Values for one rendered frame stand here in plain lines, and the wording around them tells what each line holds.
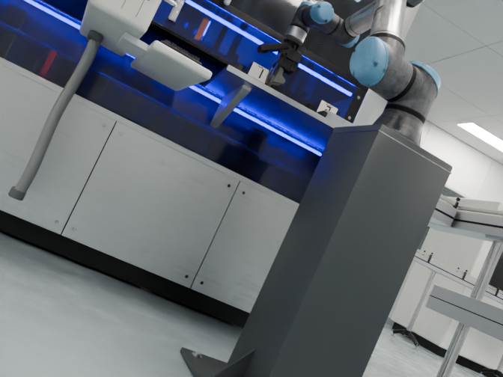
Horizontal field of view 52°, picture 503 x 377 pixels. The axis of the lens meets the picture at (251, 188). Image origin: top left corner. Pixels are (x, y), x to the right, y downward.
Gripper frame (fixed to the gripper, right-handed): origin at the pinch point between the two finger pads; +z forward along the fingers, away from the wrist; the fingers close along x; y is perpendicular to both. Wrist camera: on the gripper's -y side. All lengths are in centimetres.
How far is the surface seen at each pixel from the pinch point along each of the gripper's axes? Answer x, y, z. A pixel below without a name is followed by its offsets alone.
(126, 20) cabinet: -34, -52, 12
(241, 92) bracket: -11.2, -9.4, 9.5
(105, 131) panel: 20, -46, 41
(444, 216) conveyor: 31, 116, 7
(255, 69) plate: 20.1, -2.7, -8.6
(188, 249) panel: 19, 4, 70
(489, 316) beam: -12, 125, 43
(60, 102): -5, -62, 40
